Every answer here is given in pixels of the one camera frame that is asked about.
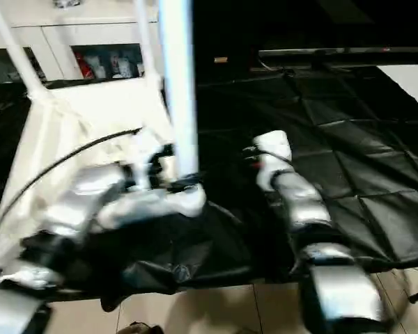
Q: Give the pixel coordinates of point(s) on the white plastic table leg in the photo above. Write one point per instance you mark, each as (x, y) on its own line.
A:
(14, 45)
(144, 38)
(179, 87)

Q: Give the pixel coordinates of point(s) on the white plastic table top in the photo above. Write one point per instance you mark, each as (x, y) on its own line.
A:
(90, 104)

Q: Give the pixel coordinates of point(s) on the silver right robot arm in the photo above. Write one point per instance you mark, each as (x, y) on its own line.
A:
(306, 205)

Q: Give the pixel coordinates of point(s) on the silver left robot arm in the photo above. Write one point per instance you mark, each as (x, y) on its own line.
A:
(90, 184)

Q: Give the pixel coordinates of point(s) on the black mat cloth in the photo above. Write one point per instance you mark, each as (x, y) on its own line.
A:
(352, 139)

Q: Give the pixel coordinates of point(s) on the small tan label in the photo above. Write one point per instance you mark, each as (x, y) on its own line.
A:
(220, 60)

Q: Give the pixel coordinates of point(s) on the blue white printed mug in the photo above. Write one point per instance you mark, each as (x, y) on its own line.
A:
(120, 67)

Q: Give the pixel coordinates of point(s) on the white can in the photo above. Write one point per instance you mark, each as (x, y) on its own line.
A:
(101, 71)

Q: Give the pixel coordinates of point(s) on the red bottle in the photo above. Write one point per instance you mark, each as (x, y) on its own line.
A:
(87, 67)

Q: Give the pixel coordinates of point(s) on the grey low shelf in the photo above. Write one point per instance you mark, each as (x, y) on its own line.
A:
(352, 52)

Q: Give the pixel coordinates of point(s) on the black backdrop cloth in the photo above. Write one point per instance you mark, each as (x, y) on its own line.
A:
(334, 21)

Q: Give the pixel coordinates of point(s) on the white glass-door cabinet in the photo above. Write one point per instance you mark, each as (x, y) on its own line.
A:
(73, 35)

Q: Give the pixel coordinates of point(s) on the silver bowl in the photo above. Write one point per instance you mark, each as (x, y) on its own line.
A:
(64, 3)

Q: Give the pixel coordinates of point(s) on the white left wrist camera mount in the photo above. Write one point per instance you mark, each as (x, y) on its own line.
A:
(143, 163)

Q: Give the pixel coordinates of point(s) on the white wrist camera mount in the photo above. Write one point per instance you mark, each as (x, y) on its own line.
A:
(143, 163)
(273, 146)

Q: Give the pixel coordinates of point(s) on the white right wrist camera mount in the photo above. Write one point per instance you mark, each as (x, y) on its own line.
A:
(273, 146)

